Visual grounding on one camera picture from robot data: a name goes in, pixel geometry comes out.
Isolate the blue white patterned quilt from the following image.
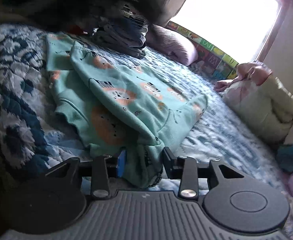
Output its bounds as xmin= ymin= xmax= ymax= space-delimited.
xmin=0 ymin=22 xmax=293 ymax=239

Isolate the lilac folded clothes stack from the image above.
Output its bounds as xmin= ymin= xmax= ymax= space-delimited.
xmin=92 ymin=24 xmax=146 ymax=59

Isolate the colourful alphabet play mat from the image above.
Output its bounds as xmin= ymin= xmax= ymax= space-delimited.
xmin=166 ymin=21 xmax=238 ymax=81

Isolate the teal lion print baby garment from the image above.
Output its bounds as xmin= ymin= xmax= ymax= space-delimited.
xmin=47 ymin=34 xmax=208 ymax=188

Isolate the cream pink folded duvet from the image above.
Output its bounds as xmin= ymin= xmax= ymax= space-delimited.
xmin=214 ymin=61 xmax=293 ymax=144

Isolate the dark striped folded garment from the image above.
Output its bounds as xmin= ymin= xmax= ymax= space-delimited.
xmin=106 ymin=3 xmax=149 ymax=35

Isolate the lavender pillow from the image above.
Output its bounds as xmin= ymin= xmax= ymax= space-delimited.
xmin=146 ymin=25 xmax=199 ymax=66

